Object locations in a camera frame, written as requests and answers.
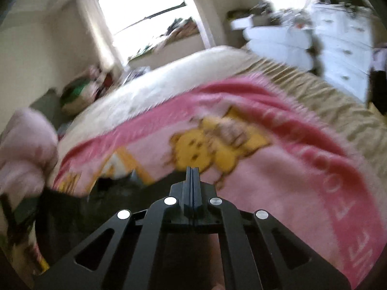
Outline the grey headboard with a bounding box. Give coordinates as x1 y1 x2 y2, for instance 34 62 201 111
30 88 66 134

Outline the white vanity table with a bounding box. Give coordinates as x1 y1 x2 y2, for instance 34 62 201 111
231 16 319 73

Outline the cream curtain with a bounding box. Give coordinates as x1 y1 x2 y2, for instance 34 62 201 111
75 0 125 67
174 0 219 49

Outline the white chest of drawers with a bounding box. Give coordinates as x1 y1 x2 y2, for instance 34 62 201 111
311 1 376 104

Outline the pile of folded clothes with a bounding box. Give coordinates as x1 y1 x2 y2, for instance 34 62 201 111
60 65 122 116

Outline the bed with beige bedspread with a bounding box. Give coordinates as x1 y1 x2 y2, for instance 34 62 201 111
57 45 387 174

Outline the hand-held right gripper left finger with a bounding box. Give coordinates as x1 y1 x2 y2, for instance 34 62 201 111
33 166 193 290

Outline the heap of clothes on sill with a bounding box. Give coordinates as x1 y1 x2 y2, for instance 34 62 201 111
130 16 202 61

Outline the black leather jacket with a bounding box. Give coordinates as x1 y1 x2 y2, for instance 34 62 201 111
35 169 212 290

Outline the window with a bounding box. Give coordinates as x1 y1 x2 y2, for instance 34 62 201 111
91 0 201 61

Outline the pink quilt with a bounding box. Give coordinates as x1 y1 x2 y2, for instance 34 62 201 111
0 107 60 200

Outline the black hanging garment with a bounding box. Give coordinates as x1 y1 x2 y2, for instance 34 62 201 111
367 65 387 110

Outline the pink cartoon printed blanket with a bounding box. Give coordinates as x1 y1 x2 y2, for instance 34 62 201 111
51 75 378 290

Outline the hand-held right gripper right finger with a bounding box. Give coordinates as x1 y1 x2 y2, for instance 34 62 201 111
193 166 353 290

